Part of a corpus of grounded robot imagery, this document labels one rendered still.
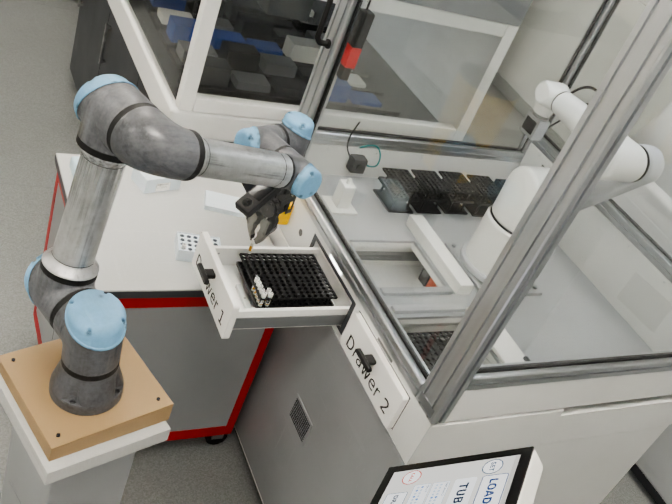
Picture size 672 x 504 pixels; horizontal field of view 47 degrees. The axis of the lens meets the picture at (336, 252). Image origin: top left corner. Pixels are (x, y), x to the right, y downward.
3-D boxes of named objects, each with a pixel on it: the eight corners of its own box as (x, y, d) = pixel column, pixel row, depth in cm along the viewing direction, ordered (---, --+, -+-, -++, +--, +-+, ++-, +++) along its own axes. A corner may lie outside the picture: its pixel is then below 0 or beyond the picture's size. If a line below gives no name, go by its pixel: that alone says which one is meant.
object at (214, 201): (204, 209, 241) (205, 205, 240) (204, 193, 247) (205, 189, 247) (244, 218, 244) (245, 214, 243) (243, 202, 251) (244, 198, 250)
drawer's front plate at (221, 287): (221, 340, 190) (233, 307, 184) (191, 262, 209) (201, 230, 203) (228, 339, 191) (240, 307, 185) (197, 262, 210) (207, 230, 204)
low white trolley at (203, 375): (50, 475, 238) (90, 290, 196) (26, 330, 279) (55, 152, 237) (228, 452, 267) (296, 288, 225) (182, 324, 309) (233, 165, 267)
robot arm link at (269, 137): (265, 147, 167) (303, 142, 175) (235, 120, 173) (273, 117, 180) (256, 178, 171) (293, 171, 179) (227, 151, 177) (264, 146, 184)
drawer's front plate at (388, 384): (385, 429, 185) (403, 399, 179) (339, 341, 204) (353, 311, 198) (392, 429, 186) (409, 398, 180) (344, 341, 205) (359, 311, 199)
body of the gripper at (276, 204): (291, 215, 198) (305, 176, 191) (269, 224, 192) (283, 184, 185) (269, 198, 201) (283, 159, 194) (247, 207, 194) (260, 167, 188)
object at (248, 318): (228, 330, 191) (235, 312, 188) (200, 262, 208) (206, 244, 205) (366, 325, 211) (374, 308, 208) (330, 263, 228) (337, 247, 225)
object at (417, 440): (405, 464, 181) (430, 424, 173) (265, 200, 249) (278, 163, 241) (670, 424, 229) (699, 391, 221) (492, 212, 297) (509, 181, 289)
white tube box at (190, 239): (175, 260, 217) (178, 249, 215) (174, 241, 223) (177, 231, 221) (219, 265, 221) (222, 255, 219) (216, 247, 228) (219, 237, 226)
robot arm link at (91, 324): (77, 385, 154) (84, 336, 146) (46, 341, 161) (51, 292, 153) (132, 365, 162) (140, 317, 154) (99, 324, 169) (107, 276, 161)
